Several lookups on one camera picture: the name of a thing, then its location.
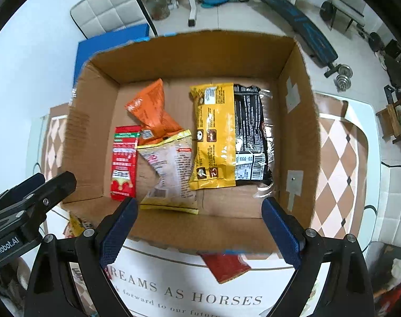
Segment white padded stool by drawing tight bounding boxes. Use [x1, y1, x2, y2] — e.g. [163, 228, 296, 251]
[70, 0, 157, 39]

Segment red ketchup snack packet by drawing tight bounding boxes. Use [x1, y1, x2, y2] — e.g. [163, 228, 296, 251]
[110, 125, 141, 201]

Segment red snack packet under box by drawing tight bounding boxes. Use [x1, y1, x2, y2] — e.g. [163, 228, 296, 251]
[200, 253, 251, 284]

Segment yellow black noodle packet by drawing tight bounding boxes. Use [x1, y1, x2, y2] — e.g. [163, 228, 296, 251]
[189, 82, 273, 190]

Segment black weight bench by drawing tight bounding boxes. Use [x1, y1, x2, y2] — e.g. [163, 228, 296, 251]
[260, 0, 338, 78]

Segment yellow snack packet on mat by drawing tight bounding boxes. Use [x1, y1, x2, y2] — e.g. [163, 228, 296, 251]
[63, 213, 93, 238]

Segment wooden chair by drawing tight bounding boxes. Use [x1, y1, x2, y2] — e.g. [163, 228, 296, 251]
[376, 98, 401, 144]

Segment patterned table mat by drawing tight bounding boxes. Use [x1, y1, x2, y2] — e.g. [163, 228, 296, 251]
[38, 91, 383, 317]

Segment orange snack packet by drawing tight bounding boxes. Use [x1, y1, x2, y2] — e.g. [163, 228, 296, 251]
[125, 79, 183, 145]

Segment yellow white snack packet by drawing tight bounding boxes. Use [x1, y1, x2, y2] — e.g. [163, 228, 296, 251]
[137, 129, 198, 215]

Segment dumbbell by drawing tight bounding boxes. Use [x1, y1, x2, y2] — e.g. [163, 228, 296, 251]
[334, 64, 353, 92]

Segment blue folder board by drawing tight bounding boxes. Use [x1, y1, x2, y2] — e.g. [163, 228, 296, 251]
[73, 24, 149, 86]

